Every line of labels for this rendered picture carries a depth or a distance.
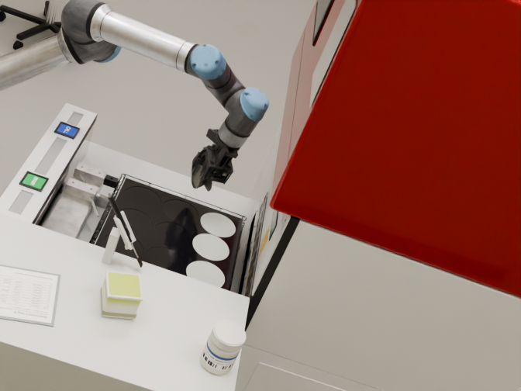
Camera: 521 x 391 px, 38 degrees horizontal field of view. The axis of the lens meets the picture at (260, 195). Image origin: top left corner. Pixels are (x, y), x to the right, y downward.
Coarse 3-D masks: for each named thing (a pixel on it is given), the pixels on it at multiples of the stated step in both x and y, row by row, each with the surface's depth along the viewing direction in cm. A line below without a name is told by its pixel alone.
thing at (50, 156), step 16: (64, 112) 212; (80, 112) 215; (48, 128) 204; (80, 128) 209; (48, 144) 198; (64, 144) 201; (32, 160) 191; (48, 160) 194; (64, 160) 195; (16, 176) 184; (48, 176) 188; (16, 192) 179; (32, 192) 181; (48, 192) 183; (0, 208) 173; (16, 208) 175; (32, 208) 176
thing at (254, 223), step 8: (256, 208) 218; (256, 216) 211; (256, 224) 205; (248, 232) 216; (256, 232) 203; (248, 240) 210; (256, 240) 200; (248, 248) 207; (248, 256) 197; (248, 264) 192; (240, 272) 201; (248, 272) 188; (240, 280) 196; (248, 280) 186; (240, 288) 194; (248, 288) 184
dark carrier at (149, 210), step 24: (120, 192) 203; (144, 192) 206; (168, 192) 210; (144, 216) 198; (168, 216) 202; (192, 216) 205; (120, 240) 188; (144, 240) 191; (168, 240) 194; (192, 240) 197; (168, 264) 187; (216, 264) 193
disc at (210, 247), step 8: (200, 240) 198; (208, 240) 199; (216, 240) 201; (200, 248) 196; (208, 248) 197; (216, 248) 198; (224, 248) 199; (208, 256) 194; (216, 256) 196; (224, 256) 197
